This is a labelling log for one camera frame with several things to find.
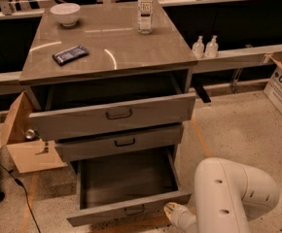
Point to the white and yellow gripper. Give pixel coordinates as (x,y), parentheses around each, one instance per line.
(181,215)

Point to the grey bottom drawer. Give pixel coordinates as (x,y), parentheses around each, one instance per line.
(125,185)

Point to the grey drawer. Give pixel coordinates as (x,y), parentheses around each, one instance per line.
(114,117)
(109,144)
(125,185)

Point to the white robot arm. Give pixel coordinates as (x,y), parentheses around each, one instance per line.
(227,196)

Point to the grey middle drawer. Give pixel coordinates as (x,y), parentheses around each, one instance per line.
(109,144)

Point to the grey drawer cabinet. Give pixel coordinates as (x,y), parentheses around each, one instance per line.
(122,64)

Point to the grey top drawer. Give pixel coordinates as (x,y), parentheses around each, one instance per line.
(114,117)

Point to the brown cardboard box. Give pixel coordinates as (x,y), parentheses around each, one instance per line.
(29,156)

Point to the right hand sanitizer bottle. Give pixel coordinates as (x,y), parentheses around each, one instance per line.
(211,48)

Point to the hand sanitizer bottle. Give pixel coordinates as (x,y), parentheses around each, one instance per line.
(198,48)
(211,48)

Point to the left hand sanitizer bottle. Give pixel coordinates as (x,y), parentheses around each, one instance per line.
(198,48)

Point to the metal can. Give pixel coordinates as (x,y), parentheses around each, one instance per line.
(30,135)

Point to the dark blue snack packet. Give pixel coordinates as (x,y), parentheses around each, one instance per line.
(69,55)

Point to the clear plastic water bottle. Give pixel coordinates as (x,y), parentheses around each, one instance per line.
(145,16)

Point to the white ceramic bowl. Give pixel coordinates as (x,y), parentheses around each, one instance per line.
(66,14)

